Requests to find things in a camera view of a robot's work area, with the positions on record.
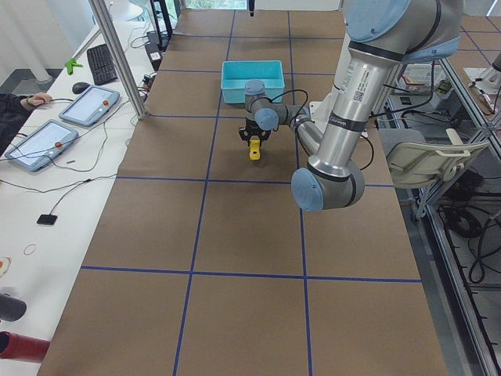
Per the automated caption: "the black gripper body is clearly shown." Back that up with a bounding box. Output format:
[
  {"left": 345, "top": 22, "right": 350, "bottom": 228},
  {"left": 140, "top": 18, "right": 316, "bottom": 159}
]
[{"left": 244, "top": 117, "right": 265, "bottom": 136}]

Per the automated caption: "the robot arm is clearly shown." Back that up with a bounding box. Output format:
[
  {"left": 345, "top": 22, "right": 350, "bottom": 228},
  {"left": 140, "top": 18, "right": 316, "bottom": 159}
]
[{"left": 244, "top": 1, "right": 463, "bottom": 212}]

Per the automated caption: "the turquoise plastic bin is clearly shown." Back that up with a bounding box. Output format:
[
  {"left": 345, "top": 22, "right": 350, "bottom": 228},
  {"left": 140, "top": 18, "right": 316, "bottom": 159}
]
[{"left": 221, "top": 60, "right": 285, "bottom": 104}]

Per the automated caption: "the black keyboard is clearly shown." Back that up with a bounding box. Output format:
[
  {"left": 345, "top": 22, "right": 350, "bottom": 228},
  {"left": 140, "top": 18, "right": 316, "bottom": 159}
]
[{"left": 87, "top": 44, "right": 117, "bottom": 85}]

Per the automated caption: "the teach pendant far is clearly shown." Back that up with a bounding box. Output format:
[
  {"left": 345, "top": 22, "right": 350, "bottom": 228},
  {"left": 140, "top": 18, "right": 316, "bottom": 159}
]
[{"left": 59, "top": 85, "right": 120, "bottom": 127}]

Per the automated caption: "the teach pendant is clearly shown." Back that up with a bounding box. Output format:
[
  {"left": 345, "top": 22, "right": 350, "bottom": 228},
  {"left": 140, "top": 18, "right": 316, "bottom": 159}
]
[
  {"left": 59, "top": 85, "right": 120, "bottom": 127},
  {"left": 5, "top": 120, "right": 79, "bottom": 172}
]

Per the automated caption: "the grey office chair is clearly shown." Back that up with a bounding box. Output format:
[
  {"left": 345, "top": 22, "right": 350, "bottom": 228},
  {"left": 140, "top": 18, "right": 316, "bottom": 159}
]
[{"left": 379, "top": 128, "right": 489, "bottom": 220}]

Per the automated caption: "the black computer mouse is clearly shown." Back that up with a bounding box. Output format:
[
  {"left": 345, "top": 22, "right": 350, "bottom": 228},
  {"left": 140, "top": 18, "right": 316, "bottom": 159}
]
[{"left": 72, "top": 81, "right": 90, "bottom": 95}]

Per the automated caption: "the green plastic clamp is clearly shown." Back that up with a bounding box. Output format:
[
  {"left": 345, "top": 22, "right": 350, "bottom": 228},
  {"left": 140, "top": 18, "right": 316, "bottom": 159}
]
[{"left": 64, "top": 58, "right": 83, "bottom": 75}]

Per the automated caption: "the teach pendant near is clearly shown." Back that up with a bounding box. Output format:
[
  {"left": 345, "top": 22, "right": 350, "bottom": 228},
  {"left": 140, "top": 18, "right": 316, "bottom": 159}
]
[{"left": 5, "top": 120, "right": 79, "bottom": 172}]

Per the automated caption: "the small black pad device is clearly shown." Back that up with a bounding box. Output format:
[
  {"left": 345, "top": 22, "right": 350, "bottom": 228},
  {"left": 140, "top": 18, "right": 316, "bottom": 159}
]
[{"left": 36, "top": 214, "right": 58, "bottom": 226}]

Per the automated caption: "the seated person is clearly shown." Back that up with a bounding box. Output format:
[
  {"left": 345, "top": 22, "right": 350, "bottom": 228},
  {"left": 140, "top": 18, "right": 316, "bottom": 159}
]
[{"left": 0, "top": 92, "right": 52, "bottom": 154}]

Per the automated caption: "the rubber band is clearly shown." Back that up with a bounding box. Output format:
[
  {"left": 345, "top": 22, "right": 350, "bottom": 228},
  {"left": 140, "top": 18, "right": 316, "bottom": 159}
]
[{"left": 23, "top": 244, "right": 37, "bottom": 256}]

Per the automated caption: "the black cylinder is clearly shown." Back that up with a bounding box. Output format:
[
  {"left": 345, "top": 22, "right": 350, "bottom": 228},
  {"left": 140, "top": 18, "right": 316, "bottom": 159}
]
[{"left": 0, "top": 294, "right": 27, "bottom": 322}]

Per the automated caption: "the red cylinder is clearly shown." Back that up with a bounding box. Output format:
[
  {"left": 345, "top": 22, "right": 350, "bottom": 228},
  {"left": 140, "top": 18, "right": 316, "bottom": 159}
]
[{"left": 1, "top": 331, "right": 51, "bottom": 363}]

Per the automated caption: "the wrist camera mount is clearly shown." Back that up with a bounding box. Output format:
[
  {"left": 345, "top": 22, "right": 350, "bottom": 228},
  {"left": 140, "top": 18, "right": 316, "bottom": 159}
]
[{"left": 239, "top": 128, "right": 272, "bottom": 146}]

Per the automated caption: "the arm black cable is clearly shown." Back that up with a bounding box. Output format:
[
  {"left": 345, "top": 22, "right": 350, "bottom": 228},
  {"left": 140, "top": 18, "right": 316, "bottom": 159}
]
[{"left": 269, "top": 89, "right": 375, "bottom": 172}]

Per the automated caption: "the aluminium frame post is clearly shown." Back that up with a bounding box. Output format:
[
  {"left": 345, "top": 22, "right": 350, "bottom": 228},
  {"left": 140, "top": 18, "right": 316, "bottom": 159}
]
[{"left": 88, "top": 0, "right": 148, "bottom": 120}]

